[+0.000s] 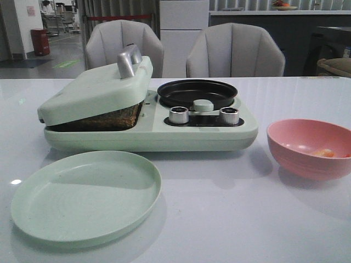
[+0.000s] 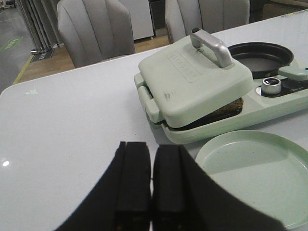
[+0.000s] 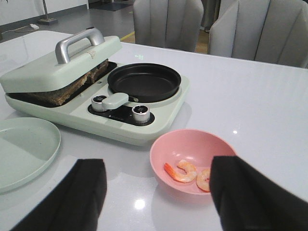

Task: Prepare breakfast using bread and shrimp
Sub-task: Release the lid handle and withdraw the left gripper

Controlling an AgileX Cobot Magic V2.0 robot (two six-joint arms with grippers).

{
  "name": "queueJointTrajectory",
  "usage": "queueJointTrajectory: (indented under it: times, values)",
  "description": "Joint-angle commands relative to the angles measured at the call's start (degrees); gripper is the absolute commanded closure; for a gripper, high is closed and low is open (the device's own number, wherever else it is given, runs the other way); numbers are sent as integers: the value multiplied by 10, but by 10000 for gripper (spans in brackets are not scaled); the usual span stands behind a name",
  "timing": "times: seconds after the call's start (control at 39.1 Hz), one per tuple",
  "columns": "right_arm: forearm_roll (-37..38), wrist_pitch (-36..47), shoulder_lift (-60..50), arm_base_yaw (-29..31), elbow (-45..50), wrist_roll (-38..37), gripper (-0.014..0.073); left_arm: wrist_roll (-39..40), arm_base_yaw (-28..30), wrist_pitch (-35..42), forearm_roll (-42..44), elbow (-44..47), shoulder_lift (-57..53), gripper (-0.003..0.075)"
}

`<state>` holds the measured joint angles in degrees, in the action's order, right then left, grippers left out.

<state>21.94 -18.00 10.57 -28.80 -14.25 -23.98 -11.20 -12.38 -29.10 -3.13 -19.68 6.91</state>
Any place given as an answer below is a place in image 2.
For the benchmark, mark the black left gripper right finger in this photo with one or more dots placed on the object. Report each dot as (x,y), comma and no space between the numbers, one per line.
(185,198)

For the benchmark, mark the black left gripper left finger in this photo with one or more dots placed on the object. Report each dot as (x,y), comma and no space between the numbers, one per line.
(120,200)

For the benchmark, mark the white bread slice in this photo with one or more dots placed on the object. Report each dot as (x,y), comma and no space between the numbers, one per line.
(232,108)

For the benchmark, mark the mint green sandwich maker lid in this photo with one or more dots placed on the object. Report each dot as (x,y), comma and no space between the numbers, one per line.
(190,79)

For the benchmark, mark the mint green breakfast maker base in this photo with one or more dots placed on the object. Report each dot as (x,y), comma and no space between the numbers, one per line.
(257,108)

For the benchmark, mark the mint green divided plate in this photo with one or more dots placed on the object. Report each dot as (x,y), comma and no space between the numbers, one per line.
(266,171)

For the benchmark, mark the left silver control knob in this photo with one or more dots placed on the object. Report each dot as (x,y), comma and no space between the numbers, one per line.
(271,86)

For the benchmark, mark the black round frying pan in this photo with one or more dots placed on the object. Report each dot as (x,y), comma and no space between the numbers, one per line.
(262,59)

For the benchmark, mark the left grey upholstered chair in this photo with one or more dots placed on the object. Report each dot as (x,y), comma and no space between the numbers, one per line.
(94,31)

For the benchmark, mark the grey upholstered chair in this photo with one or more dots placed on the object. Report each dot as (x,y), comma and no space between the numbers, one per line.
(94,31)
(181,16)

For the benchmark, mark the right grey upholstered chair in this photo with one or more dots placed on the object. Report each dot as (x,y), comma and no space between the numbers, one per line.
(181,16)

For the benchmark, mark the white cabinet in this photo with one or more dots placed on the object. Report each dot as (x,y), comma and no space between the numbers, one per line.
(141,20)

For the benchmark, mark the metal barrier post base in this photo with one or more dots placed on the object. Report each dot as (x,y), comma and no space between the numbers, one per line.
(39,51)

